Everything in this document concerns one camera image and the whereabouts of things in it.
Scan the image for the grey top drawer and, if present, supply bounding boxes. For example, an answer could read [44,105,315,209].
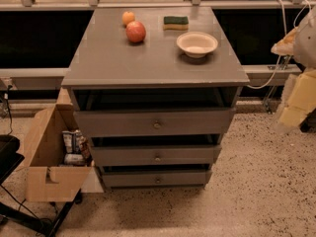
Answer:
[74,109,235,137]

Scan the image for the green yellow sponge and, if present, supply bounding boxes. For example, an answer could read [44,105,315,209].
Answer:
[163,16,189,31]

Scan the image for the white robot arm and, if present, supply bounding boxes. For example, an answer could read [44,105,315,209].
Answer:
[271,7,316,133]

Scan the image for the grey drawer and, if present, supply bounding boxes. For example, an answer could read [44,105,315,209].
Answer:
[74,109,235,137]
[91,145,221,166]
[102,170,211,188]

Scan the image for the white bowl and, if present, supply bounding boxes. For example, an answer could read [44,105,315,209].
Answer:
[176,32,218,58]

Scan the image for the grey drawer cabinet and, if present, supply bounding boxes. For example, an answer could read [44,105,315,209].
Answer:
[62,7,249,180]

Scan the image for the red apple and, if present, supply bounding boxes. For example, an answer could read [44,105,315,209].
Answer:
[125,21,146,43]

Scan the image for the cardboard box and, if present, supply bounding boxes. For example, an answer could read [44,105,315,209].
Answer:
[24,89,104,202]

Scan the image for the black stand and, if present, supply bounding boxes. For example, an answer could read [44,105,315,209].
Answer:
[0,134,83,237]

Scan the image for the snack packages in box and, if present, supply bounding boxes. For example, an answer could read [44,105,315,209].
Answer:
[62,129,91,166]

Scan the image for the orange fruit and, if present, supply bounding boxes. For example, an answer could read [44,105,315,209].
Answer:
[121,11,135,26]

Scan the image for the grey bottom drawer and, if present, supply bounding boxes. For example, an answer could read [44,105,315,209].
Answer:
[102,170,211,188]

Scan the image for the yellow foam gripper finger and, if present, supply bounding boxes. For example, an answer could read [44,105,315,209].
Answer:
[274,68,316,133]

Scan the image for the white cable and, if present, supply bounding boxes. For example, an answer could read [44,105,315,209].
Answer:
[246,0,312,91]

